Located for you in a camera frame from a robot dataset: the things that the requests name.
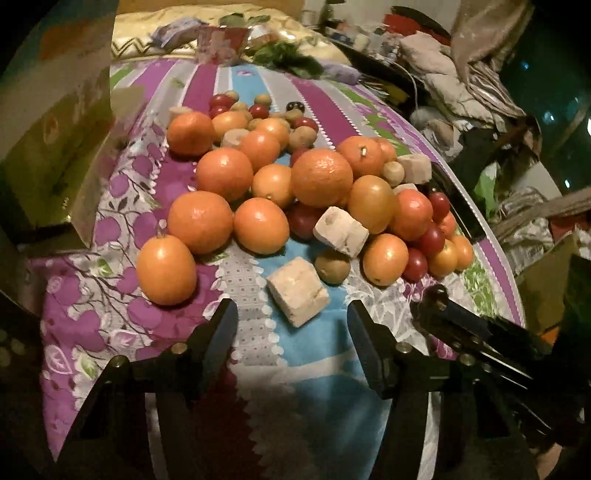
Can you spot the pile of oranges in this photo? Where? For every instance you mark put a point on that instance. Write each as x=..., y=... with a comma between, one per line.
x=322, y=170

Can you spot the olive cardboard box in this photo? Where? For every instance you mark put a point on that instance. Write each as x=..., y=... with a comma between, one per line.
x=545, y=277

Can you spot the green leafy vegetable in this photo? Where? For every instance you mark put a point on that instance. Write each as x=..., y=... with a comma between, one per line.
x=286, y=57

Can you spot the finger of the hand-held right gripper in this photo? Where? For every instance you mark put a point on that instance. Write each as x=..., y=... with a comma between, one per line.
x=461, y=325

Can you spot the pale sugarcane chunk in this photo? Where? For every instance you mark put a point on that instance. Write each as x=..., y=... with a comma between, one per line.
x=235, y=137
x=406, y=187
x=298, y=290
x=340, y=230
x=414, y=167
x=179, y=110

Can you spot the greenish brown longan fruit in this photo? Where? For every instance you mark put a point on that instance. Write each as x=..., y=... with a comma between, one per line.
x=332, y=266

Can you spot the group of small brown longans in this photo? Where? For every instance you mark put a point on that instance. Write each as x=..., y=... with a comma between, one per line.
x=302, y=138

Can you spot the clear plastic snack packet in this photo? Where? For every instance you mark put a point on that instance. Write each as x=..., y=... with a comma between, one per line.
x=173, y=32

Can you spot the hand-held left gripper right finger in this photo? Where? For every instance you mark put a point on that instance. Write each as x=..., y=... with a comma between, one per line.
x=364, y=350

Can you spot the yellow satin quilt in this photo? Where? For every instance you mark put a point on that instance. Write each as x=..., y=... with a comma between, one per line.
x=138, y=37

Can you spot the pile of clothes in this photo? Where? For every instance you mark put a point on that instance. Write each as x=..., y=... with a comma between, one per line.
x=443, y=69

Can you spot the green plastic bag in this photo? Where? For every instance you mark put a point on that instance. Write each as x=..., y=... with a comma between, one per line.
x=485, y=189

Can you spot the woven basket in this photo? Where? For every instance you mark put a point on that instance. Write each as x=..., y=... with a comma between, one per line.
x=545, y=210

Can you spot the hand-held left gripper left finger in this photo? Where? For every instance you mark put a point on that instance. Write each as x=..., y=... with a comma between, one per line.
x=220, y=339

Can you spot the green printed cardboard box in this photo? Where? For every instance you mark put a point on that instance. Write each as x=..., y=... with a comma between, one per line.
x=55, y=138

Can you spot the group of red cherry tomatoes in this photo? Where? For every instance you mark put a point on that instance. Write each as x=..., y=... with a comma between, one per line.
x=302, y=220

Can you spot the lilac cloth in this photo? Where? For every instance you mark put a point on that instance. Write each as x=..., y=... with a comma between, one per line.
x=339, y=73

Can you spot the purple floral striped bed sheet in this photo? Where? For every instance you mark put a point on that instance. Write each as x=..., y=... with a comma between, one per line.
x=300, y=83

